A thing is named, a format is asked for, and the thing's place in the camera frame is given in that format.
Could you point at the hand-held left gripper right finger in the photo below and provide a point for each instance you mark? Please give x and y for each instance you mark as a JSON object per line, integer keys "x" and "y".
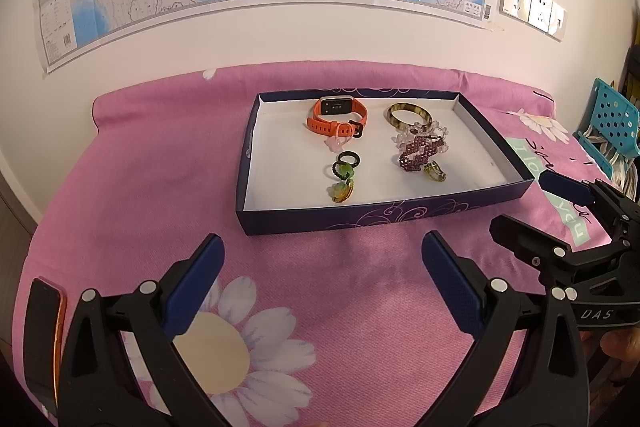
{"x": 450, "y": 282}

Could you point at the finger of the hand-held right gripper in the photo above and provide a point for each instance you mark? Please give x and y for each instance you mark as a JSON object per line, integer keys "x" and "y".
{"x": 525, "y": 239}
{"x": 565, "y": 188}

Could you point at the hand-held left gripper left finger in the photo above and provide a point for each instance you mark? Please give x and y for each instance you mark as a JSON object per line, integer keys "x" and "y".
{"x": 197, "y": 287}

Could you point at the yellow green pendant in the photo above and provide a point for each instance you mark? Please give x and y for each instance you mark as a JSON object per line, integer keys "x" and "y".
{"x": 340, "y": 193}

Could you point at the dark blue cardboard box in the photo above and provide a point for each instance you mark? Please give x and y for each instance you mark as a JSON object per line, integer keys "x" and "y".
{"x": 290, "y": 177}

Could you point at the green jade pendant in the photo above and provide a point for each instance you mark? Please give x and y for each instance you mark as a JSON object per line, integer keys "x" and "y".
{"x": 345, "y": 170}

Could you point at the tortoiseshell bangle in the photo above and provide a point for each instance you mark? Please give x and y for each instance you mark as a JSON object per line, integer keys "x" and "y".
{"x": 395, "y": 119}

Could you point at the pale pink pendant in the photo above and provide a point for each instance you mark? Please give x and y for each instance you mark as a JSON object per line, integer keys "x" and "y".
{"x": 339, "y": 143}

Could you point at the orange smart watch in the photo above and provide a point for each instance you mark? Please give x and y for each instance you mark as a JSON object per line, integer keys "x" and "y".
{"x": 320, "y": 124}

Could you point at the person's right hand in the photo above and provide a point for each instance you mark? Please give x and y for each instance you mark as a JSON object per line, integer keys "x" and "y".
{"x": 622, "y": 344}

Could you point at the blue perforated plastic basket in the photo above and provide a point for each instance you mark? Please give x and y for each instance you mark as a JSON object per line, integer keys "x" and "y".
{"x": 612, "y": 112}

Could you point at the phone with orange case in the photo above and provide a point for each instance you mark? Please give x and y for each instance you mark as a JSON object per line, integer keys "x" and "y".
{"x": 42, "y": 342}

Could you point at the grey cabinet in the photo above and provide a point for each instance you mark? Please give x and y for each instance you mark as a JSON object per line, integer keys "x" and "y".
{"x": 12, "y": 247}

